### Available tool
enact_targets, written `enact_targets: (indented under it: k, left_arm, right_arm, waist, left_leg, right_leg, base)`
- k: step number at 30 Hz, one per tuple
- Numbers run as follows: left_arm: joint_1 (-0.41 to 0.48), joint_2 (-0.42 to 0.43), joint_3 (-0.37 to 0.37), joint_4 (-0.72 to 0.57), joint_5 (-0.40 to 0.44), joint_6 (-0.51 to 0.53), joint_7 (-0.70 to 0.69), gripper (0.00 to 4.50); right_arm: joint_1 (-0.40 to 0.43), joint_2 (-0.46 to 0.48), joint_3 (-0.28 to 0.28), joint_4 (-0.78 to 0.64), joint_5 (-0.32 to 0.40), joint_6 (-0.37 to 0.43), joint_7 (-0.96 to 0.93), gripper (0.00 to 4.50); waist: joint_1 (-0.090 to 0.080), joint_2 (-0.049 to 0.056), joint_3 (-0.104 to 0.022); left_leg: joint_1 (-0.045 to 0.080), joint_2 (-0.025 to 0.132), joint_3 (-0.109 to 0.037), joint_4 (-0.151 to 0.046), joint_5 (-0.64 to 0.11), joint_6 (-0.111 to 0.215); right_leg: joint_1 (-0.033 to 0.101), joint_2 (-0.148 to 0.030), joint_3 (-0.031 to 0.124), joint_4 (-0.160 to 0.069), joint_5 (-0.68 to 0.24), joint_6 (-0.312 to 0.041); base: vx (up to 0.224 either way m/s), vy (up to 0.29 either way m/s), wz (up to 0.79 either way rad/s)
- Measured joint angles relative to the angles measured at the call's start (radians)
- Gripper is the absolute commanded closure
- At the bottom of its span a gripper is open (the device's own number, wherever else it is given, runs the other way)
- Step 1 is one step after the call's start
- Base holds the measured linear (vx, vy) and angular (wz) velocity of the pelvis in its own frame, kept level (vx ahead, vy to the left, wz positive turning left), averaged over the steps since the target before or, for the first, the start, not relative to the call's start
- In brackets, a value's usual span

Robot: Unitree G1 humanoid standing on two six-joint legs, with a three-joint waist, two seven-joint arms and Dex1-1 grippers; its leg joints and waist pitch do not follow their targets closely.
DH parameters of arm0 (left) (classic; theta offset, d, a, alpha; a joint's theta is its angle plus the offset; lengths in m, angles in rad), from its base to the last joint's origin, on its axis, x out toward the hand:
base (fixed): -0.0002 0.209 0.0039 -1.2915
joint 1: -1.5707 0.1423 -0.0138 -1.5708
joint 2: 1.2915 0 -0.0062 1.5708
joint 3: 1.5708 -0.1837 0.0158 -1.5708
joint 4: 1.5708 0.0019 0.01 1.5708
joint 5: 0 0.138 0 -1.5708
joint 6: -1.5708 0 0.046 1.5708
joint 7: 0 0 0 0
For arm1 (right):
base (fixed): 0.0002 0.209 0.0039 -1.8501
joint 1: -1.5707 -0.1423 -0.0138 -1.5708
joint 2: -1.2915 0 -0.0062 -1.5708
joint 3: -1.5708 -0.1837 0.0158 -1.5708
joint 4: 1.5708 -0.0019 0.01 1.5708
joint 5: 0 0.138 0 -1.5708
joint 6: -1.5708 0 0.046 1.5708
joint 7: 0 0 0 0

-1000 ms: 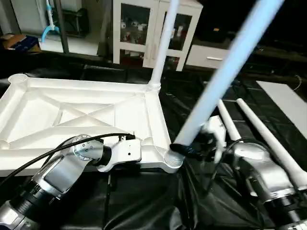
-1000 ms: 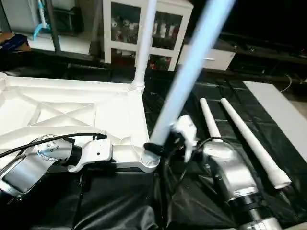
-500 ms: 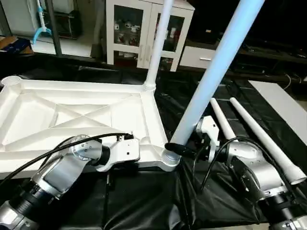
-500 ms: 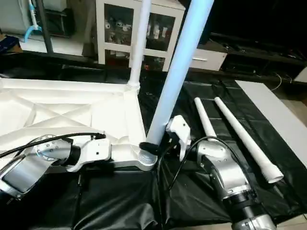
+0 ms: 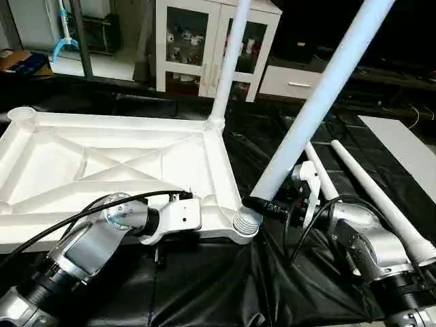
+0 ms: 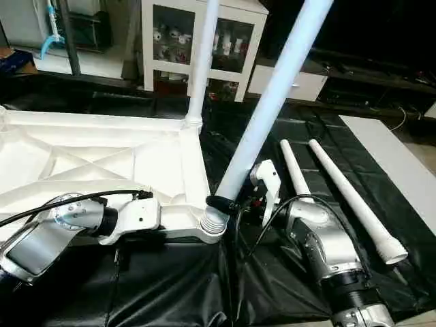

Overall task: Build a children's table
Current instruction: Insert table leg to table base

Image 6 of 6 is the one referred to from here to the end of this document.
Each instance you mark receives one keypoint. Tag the white plastic table leg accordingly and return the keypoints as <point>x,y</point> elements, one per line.
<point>201,61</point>
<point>357,201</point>
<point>272,102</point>
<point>294,167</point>

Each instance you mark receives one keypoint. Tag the white plastic table top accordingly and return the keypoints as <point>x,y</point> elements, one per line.
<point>82,157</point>

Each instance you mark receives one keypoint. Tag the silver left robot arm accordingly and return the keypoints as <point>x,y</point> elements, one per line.
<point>48,235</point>

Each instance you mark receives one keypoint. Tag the black work mat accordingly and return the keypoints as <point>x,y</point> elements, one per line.
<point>177,286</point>

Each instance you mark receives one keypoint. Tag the white drawer unit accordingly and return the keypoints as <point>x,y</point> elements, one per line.
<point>300,83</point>

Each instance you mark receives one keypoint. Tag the white flat board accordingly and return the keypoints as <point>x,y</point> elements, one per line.
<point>395,160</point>

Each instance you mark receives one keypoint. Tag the white glass door cabinet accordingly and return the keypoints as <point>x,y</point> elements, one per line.
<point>197,44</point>

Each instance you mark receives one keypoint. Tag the dark low media cabinet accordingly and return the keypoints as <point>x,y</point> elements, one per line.
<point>381,85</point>

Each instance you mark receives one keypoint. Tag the grey vertical metal pole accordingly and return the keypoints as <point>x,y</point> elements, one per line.
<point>68,37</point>

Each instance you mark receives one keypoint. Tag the light blue plastic object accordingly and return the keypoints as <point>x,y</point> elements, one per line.
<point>51,30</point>

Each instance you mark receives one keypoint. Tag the brown cardboard box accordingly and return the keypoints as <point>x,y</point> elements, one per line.
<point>17,60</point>

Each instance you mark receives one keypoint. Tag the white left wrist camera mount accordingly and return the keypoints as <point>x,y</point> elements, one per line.
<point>136,216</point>

